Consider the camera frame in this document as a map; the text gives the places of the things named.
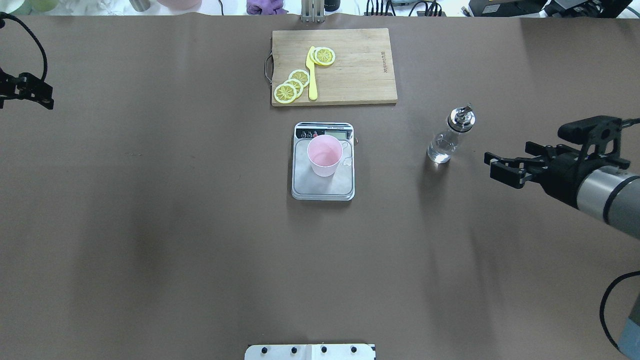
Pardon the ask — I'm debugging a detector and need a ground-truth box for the glass sauce bottle metal spout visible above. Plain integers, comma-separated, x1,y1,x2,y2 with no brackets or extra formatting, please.
426,102,476,164

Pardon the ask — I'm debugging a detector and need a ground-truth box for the lemon slice middle of three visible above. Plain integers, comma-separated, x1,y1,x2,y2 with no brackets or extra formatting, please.
283,79,305,99

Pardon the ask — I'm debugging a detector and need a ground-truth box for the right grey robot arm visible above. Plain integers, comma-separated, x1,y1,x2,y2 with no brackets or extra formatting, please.
483,140,639,239

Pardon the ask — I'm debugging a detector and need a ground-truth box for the pink plastic cup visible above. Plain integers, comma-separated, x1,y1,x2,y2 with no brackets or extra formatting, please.
307,134,344,177

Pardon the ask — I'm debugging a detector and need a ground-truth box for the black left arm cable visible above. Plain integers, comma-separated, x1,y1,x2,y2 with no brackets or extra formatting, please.
0,12,49,83

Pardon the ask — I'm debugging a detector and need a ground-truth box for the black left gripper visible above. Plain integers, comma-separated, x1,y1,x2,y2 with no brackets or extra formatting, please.
0,68,55,110

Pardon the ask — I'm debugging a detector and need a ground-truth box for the wooden cutting board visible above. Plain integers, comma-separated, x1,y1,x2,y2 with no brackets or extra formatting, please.
270,28,398,107

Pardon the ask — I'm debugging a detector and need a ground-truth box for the yellow plastic knife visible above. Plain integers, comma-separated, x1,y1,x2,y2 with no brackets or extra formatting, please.
305,46,318,101

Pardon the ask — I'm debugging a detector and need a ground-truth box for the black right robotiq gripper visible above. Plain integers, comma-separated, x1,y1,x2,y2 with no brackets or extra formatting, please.
483,141,601,208

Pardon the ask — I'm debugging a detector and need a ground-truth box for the pink bowl with ice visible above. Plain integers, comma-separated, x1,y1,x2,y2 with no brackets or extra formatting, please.
157,0,202,10

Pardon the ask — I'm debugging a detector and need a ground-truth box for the digital kitchen scale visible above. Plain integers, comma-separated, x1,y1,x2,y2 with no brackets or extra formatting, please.
291,121,355,202

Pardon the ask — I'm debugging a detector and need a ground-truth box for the purple cloth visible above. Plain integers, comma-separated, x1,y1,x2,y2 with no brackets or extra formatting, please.
246,0,288,16

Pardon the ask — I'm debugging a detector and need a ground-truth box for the lemon slice lowest of three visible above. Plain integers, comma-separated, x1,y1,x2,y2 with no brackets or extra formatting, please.
272,83,298,105

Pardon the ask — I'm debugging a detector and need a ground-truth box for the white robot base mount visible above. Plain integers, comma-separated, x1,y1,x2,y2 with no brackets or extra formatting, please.
244,343,377,360

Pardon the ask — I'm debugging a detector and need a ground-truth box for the aluminium frame post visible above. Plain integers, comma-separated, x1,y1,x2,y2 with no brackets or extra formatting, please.
300,0,326,24

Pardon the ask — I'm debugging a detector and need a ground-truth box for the lemon slice near knife tip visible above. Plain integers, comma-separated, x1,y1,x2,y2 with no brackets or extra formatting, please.
311,47,336,67

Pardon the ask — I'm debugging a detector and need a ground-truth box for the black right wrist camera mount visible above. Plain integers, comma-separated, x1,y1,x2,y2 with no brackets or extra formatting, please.
557,115,639,170

